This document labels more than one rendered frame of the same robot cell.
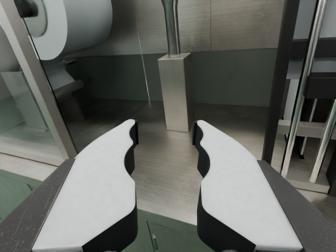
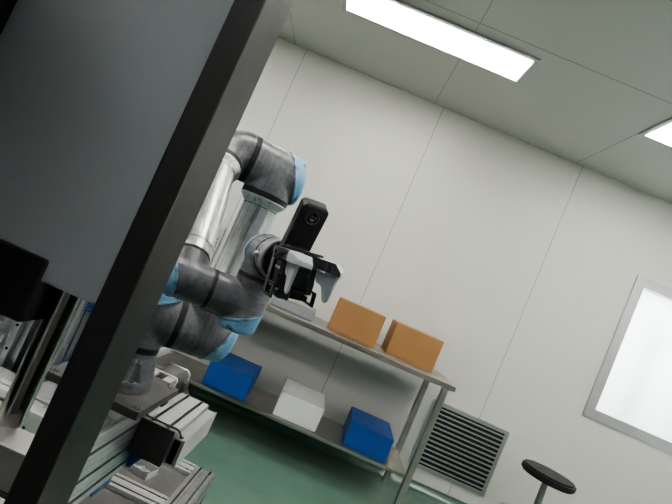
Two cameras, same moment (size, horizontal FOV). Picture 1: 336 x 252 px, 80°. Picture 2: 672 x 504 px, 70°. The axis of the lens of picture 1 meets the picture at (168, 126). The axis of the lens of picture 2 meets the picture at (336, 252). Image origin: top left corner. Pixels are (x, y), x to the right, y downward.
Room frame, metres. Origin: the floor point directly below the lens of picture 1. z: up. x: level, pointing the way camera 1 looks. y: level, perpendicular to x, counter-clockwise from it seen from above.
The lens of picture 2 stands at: (0.70, -0.26, 1.23)
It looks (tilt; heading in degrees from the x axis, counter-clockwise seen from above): 3 degrees up; 156
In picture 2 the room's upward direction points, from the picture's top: 23 degrees clockwise
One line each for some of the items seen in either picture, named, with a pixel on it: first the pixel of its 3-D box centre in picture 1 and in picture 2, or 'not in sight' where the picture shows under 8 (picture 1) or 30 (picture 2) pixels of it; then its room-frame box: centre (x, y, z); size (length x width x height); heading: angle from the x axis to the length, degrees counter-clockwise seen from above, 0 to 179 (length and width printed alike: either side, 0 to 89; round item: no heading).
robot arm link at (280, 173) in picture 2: not in sight; (239, 251); (-0.45, 0.03, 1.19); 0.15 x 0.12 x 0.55; 88
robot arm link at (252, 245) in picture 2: not in sight; (267, 256); (-0.19, 0.02, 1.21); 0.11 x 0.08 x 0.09; 178
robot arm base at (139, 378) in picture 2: not in sight; (126, 359); (-0.46, -0.11, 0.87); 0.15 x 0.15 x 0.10
